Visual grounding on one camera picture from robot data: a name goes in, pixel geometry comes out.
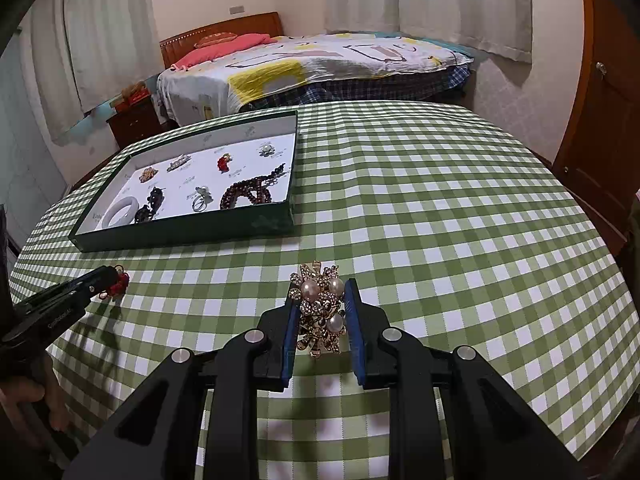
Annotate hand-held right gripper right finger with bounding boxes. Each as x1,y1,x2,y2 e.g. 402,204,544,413
343,278,583,480

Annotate black beaded ornament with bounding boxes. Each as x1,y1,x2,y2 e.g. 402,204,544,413
132,185,167,224

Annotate wooden bed headboard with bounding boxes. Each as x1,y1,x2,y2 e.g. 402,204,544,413
159,11,283,68

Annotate pink pillow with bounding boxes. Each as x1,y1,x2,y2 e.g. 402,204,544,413
170,32,278,72

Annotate bed with patterned cover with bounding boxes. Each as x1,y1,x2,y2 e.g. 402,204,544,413
156,31,473,123

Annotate large gold pearl brooch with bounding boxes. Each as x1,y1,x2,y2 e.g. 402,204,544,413
290,261,347,359

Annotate white bangle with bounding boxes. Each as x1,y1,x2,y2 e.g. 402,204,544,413
100,196,141,228

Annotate green checked tablecloth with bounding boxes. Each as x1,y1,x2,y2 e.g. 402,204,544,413
7,100,628,480

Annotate brown wooden door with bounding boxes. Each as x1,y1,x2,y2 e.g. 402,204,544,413
552,0,640,256

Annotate orange pillow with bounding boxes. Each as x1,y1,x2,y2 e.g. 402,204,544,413
194,31,236,50

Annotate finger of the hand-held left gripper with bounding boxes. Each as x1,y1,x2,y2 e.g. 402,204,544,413
15,265,120,321

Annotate dark green jewelry box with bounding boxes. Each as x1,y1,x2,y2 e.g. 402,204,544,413
67,109,299,253

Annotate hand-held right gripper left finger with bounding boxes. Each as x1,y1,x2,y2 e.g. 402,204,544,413
61,281,304,480

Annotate dark wooden nightstand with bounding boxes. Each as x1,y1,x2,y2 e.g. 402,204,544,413
106,97,166,150

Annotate person's left hand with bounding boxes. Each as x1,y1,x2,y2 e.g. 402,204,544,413
0,350,68,433

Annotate red boxes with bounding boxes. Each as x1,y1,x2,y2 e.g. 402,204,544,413
115,82,151,108

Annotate blue plaid bed sheet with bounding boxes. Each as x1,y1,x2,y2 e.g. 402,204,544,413
240,62,473,111

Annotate dark brown bead necklace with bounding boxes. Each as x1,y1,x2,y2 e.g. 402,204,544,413
219,162,292,211

